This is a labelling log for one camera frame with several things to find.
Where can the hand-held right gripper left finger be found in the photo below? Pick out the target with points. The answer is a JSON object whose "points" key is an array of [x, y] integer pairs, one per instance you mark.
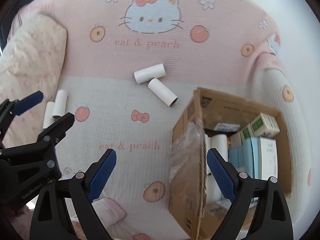
{"points": [[102, 172]]}

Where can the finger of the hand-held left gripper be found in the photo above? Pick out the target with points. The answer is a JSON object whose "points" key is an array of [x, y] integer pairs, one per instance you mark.
{"points": [[58, 126], [30, 102]]}

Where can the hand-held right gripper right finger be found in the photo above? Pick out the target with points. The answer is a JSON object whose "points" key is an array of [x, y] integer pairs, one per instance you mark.
{"points": [[221, 175]]}

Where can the brown cardboard box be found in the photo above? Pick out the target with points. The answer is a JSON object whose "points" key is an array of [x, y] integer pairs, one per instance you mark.
{"points": [[187, 180]]}

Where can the person's left forearm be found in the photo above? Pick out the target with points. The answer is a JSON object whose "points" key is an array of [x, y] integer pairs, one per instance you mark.
{"points": [[15, 213]]}

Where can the light blue box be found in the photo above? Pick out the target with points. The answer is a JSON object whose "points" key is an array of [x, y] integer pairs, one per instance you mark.
{"points": [[235, 157], [248, 155]]}

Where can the long white paper roll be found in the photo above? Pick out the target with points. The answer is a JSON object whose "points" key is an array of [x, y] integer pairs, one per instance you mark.
{"points": [[207, 150], [218, 145]]}

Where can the pink and white sock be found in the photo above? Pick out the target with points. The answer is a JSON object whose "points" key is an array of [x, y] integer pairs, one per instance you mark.
{"points": [[107, 207]]}

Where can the small cream box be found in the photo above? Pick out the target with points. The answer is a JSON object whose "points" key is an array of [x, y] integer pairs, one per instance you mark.
{"points": [[235, 140]]}

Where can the white and blue packet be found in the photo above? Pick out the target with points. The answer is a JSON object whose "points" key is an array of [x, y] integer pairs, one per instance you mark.
{"points": [[226, 127]]}

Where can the green and white box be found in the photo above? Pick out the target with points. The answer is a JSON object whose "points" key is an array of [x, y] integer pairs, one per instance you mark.
{"points": [[265, 125], [246, 132]]}

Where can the white flat box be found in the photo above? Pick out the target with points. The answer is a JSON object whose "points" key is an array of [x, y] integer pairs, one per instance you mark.
{"points": [[268, 155]]}

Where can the cream floral quilt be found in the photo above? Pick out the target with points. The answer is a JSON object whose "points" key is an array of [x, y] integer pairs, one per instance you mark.
{"points": [[32, 50]]}

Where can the pink cat print blanket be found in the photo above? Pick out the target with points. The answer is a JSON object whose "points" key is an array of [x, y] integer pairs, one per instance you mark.
{"points": [[175, 55]]}

